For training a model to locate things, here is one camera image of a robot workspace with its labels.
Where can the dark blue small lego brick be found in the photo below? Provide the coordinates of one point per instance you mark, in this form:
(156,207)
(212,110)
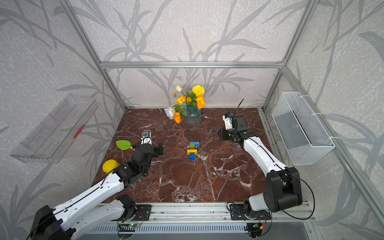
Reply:
(192,156)

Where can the artificial flower bouquet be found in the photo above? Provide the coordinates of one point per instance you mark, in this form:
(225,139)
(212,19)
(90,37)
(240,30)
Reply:
(193,98)

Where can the white wire mesh basket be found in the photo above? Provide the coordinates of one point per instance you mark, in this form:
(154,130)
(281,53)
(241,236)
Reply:
(304,136)

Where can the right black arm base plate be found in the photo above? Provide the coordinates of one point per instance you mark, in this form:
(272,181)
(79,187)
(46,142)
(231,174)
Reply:
(241,212)

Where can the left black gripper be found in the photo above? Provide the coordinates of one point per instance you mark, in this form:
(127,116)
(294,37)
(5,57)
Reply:
(156,152)

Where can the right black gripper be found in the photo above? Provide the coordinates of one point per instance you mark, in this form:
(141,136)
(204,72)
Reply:
(226,134)

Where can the aluminium front rail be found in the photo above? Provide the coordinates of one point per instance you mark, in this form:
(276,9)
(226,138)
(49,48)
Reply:
(216,212)

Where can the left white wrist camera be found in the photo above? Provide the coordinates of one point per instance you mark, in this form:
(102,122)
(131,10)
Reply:
(146,138)

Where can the right circuit board with wires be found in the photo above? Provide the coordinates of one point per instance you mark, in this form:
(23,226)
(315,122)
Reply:
(254,230)

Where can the left green circuit board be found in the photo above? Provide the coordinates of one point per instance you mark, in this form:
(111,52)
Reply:
(128,227)

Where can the yellow lego brick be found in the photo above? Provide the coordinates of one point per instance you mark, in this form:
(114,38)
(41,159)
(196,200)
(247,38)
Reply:
(193,151)

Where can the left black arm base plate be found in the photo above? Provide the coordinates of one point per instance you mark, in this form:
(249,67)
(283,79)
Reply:
(142,213)

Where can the aluminium frame crossbar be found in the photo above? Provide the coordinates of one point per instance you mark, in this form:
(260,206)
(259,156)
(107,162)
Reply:
(200,65)

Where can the red pen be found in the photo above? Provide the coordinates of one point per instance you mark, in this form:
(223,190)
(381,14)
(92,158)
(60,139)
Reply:
(78,132)

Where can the blue glass vase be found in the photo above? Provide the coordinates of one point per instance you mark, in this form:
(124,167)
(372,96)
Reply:
(193,116)

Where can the light blue long lego brick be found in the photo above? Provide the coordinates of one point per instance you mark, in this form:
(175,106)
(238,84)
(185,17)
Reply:
(195,144)

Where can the green toy shovel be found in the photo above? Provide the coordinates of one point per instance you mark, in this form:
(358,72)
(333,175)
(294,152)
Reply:
(124,145)

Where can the transparent plastic wall shelf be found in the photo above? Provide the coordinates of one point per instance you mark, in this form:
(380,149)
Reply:
(52,138)

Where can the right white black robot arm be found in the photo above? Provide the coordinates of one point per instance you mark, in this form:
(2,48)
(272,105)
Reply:
(283,185)

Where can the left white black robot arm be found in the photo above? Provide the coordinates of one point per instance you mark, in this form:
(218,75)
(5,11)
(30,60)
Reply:
(78,216)

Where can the yellow plastic jar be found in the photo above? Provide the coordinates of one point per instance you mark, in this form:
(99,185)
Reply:
(109,166)

